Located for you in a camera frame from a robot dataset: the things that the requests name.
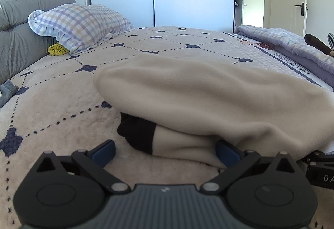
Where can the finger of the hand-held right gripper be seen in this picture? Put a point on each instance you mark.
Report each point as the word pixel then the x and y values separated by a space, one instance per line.
pixel 317 158

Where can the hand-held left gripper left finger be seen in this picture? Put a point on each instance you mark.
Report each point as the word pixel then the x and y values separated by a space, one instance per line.
pixel 104 152

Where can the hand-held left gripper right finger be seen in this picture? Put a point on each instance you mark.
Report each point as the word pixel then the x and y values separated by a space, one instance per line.
pixel 227 154

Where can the black long-sleeve top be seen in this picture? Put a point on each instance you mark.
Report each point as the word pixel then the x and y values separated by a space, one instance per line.
pixel 135 135

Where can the beige fleece sweatshirt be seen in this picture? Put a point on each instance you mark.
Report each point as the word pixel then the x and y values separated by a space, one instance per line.
pixel 208 93

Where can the printed beige blanket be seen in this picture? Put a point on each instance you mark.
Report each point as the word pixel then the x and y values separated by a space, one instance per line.
pixel 65 103

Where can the yellow cloth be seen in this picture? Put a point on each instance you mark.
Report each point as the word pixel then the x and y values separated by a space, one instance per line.
pixel 58 50

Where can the grey cloth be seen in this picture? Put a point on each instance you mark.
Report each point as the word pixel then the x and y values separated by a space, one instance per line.
pixel 9 89

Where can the dark brown cloth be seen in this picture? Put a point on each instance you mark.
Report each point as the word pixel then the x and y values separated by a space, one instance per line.
pixel 315 42

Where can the striped cloth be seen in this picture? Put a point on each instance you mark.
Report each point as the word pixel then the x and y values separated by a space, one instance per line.
pixel 331 41

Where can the folded lilac quilt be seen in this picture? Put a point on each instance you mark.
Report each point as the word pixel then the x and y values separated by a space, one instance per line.
pixel 287 41

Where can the plaid pillow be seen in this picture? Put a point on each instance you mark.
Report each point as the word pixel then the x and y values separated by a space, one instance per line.
pixel 83 25

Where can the grey padded headboard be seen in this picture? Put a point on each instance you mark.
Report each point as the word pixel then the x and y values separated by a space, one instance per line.
pixel 18 35

